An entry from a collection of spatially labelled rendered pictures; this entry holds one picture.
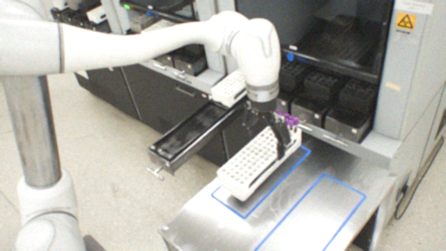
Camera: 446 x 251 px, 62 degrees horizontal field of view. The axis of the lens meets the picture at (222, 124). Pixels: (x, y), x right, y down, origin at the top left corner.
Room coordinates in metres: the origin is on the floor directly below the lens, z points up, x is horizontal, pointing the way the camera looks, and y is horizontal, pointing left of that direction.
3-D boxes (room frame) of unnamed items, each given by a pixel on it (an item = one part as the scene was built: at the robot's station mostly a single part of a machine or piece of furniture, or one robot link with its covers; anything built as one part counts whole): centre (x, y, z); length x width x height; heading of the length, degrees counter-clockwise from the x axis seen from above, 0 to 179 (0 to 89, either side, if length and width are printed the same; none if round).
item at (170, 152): (1.19, 0.01, 0.78); 0.73 x 0.14 x 0.09; 132
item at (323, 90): (1.15, -0.39, 0.85); 0.12 x 0.02 x 0.06; 41
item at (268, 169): (0.80, -0.10, 0.89); 0.30 x 0.10 x 0.06; 130
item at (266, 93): (0.82, -0.13, 1.14); 0.09 x 0.09 x 0.06
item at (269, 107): (0.82, -0.13, 1.07); 0.08 x 0.07 x 0.09; 40
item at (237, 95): (1.31, -0.12, 0.83); 0.30 x 0.10 x 0.06; 132
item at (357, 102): (1.03, -0.49, 0.85); 0.12 x 0.02 x 0.06; 41
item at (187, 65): (1.83, -0.10, 0.78); 0.73 x 0.14 x 0.09; 132
